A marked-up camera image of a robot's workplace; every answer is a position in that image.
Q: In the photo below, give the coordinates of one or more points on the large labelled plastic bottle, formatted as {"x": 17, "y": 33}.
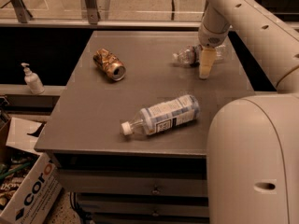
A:
{"x": 163, "y": 116}

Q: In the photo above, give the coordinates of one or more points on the grey drawer cabinet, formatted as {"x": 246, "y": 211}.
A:
{"x": 159, "y": 179}

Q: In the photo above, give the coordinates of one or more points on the metal railing frame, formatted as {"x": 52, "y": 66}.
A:
{"x": 102, "y": 13}

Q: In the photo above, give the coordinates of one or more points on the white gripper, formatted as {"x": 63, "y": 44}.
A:
{"x": 210, "y": 39}

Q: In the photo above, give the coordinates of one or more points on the small clear water bottle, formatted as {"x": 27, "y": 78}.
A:
{"x": 189, "y": 56}

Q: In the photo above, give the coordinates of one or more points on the white cardboard box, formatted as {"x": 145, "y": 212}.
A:
{"x": 29, "y": 186}

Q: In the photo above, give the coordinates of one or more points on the crushed gold drink can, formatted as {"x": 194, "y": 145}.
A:
{"x": 109, "y": 64}

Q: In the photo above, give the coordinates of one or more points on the white pump lotion bottle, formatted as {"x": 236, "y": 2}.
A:
{"x": 32, "y": 80}

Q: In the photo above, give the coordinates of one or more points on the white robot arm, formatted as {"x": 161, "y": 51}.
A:
{"x": 252, "y": 148}

